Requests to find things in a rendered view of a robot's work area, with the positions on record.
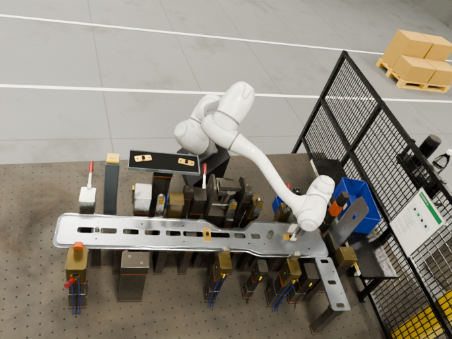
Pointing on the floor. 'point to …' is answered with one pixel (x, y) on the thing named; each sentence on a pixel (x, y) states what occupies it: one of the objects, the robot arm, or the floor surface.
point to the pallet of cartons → (418, 61)
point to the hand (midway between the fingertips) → (293, 232)
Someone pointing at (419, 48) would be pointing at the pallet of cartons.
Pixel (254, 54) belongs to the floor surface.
